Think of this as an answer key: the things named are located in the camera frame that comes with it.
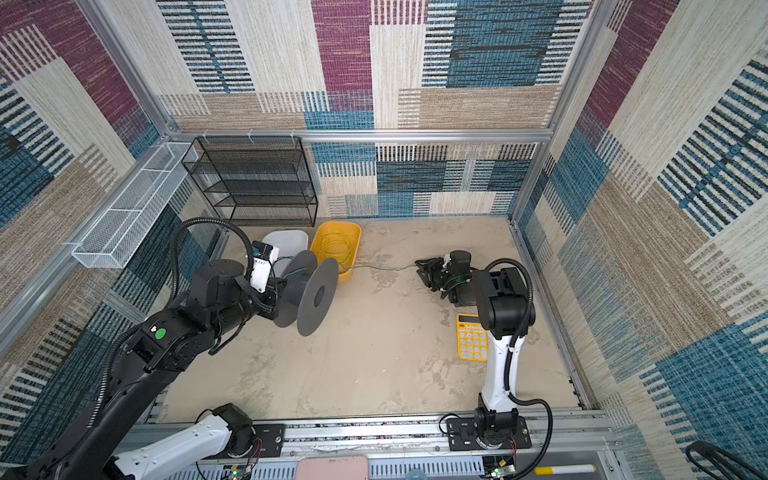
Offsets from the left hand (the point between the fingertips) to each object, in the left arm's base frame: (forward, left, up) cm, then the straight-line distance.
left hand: (285, 277), depth 66 cm
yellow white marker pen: (-33, -60, -31) cm, 75 cm away
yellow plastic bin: (+39, -10, -26) cm, 48 cm away
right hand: (+23, -32, -27) cm, 48 cm away
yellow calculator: (-2, -47, -30) cm, 56 cm away
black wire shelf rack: (+51, +23, -13) cm, 58 cm away
